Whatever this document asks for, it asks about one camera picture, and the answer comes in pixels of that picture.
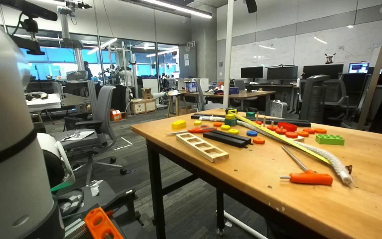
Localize orange handled scissors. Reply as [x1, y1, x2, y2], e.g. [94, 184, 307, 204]
[165, 125, 217, 135]

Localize camera on mount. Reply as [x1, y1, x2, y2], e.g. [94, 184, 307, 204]
[0, 0, 59, 55]

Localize wooden compartment tray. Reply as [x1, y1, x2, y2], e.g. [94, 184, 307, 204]
[176, 132, 230, 163]

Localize wooden table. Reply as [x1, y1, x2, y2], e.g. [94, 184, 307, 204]
[167, 89, 276, 117]

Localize white pipe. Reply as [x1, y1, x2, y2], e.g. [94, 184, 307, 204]
[215, 210, 268, 239]

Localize white pole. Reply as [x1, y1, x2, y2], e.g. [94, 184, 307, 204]
[223, 0, 235, 110]

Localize white table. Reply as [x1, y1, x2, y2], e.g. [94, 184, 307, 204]
[25, 93, 62, 113]

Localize wooden plank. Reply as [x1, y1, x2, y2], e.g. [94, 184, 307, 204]
[357, 45, 382, 130]

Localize yellow tape measure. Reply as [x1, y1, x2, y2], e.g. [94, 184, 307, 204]
[225, 108, 331, 165]

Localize large light green toy block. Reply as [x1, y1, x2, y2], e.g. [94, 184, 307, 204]
[315, 134, 345, 146]

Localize white box fan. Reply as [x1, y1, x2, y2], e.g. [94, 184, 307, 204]
[270, 99, 288, 119]

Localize person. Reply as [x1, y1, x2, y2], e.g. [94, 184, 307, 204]
[83, 60, 93, 80]

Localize row of monitors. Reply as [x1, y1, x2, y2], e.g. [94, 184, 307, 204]
[240, 61, 382, 81]

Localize orange plastic clamp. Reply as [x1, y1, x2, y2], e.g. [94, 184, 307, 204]
[84, 207, 124, 239]

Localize orange handled T wrench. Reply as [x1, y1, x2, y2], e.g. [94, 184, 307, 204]
[280, 145, 334, 186]

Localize black office chair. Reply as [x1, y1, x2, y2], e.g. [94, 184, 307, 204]
[324, 72, 372, 128]

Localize long black bar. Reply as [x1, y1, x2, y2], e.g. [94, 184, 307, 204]
[191, 113, 311, 128]

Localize short black bar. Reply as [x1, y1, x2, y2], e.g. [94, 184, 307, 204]
[203, 129, 253, 149]

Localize red toy block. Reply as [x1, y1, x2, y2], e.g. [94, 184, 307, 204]
[277, 122, 298, 132]

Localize white rope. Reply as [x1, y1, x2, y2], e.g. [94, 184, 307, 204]
[199, 116, 353, 186]

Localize grey office chair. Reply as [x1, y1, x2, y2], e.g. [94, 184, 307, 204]
[53, 85, 123, 185]

